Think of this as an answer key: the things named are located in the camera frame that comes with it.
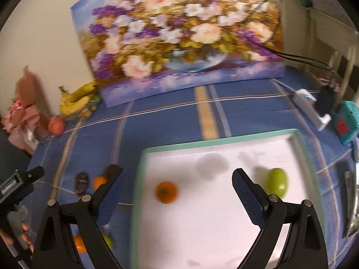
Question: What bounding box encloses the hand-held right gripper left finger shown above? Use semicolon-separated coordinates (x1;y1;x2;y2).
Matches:
31;166;129;269

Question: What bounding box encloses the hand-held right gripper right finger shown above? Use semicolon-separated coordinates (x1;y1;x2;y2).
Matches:
232;168;328;269

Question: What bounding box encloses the dark brown avocado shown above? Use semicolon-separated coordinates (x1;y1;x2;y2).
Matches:
75;172;91;197
104;164;121;178

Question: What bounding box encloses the large green mango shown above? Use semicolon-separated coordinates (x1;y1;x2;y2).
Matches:
265;167;289;199

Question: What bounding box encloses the white tray with green rim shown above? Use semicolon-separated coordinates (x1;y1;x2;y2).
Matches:
132;128;328;269

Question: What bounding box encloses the orange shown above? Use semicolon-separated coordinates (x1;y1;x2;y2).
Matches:
72;235;87;255
155;181;179;204
92;175;108;191

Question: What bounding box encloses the bag of small brown fruits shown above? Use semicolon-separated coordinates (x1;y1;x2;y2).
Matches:
80;94;103;118

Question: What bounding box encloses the person's left hand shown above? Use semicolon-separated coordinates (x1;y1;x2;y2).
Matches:
0;220;35;254

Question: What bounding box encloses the small yellow-green fruit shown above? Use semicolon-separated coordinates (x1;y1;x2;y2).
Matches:
101;234;115;251

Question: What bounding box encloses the red apple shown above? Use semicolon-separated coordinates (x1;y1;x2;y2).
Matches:
48;117;66;137

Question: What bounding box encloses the blue plaid cloth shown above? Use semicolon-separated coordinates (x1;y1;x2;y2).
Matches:
26;66;359;269

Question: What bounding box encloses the bunch of bananas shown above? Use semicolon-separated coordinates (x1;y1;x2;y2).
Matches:
58;80;100;117

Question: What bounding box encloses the silver metal object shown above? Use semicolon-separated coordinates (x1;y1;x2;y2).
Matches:
344;161;359;240

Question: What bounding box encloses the white power strip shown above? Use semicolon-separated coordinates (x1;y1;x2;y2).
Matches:
292;88;332;131

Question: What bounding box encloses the black charger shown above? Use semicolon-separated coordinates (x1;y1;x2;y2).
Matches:
314;85;337;118

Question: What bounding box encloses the teal box with red label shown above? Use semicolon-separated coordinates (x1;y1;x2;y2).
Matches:
332;100;359;145

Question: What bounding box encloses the floral painting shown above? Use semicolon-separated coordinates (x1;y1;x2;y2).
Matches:
70;0;287;108

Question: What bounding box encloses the white wooden chair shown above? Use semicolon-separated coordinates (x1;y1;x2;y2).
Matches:
280;0;359;101

